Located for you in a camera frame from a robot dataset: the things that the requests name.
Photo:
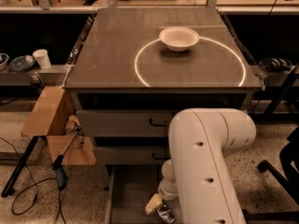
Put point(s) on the grey middle drawer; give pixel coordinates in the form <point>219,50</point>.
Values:
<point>131,155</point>

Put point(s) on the grey top drawer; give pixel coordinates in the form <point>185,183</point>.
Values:
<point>150,123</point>

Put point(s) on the wooden side shelf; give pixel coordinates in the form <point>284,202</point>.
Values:
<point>48,118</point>

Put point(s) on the white bowl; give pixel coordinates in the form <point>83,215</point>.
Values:
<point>178,38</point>

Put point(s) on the grey bottom drawer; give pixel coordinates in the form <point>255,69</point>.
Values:
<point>130,189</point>

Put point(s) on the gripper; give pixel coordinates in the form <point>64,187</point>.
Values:
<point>165,190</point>

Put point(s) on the small bowl at left edge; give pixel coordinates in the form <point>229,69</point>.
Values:
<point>3,61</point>

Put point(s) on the white paper cup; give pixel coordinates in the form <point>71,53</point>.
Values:
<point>42,57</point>

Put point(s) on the black table leg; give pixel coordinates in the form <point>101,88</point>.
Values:
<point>8,188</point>

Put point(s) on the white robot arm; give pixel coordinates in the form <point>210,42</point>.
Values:
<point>196,173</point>

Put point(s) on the grey drawer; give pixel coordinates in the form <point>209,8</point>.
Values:
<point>131,155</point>
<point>130,189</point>
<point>150,123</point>

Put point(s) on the grey drawer cabinet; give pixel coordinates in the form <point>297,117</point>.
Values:
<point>125,66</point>

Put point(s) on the blue plate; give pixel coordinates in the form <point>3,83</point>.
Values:
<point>22,63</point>

